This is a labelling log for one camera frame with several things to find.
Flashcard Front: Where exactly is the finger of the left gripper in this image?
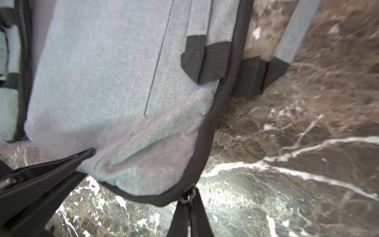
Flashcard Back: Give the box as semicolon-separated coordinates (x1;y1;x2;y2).
1;148;96;224
1;172;86;237

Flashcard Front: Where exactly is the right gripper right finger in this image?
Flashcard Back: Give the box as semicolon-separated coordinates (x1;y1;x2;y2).
190;188;214;237

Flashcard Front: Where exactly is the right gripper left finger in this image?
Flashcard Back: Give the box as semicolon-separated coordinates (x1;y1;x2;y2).
167;196;191;237

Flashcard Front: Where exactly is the grey laptop bag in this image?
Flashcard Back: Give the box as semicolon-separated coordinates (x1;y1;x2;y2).
1;1;33;143
25;1;320;206

